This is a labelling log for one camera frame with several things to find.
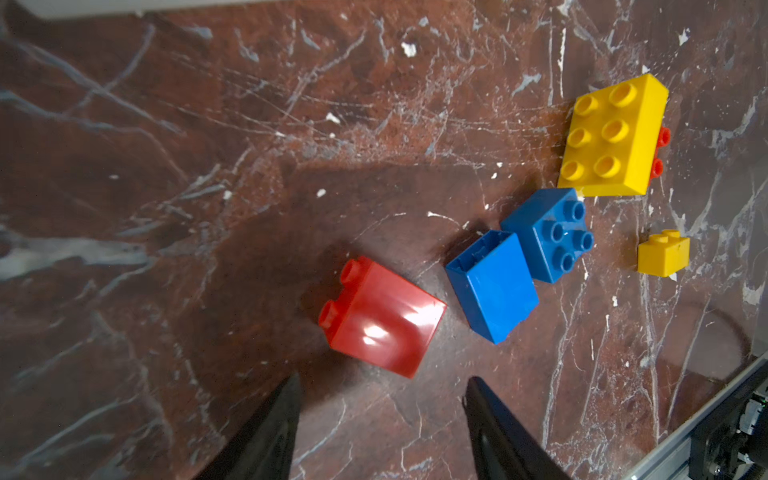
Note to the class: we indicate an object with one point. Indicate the small yellow lego brick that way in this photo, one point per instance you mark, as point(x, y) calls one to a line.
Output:
point(664, 254)

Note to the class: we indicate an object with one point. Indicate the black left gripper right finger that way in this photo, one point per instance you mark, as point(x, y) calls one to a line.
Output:
point(501, 446)

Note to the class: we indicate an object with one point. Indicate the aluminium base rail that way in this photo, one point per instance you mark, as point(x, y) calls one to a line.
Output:
point(726, 439)

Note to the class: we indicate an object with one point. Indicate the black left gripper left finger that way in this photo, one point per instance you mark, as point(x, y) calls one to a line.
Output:
point(264, 446)

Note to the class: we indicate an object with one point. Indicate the blue studded lego brick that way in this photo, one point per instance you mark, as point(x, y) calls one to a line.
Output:
point(551, 227)

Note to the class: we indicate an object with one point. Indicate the yellow six-stud lego brick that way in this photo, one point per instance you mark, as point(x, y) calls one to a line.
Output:
point(614, 137)

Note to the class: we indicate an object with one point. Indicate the red square lego brick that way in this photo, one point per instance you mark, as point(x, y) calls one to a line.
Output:
point(381, 318)

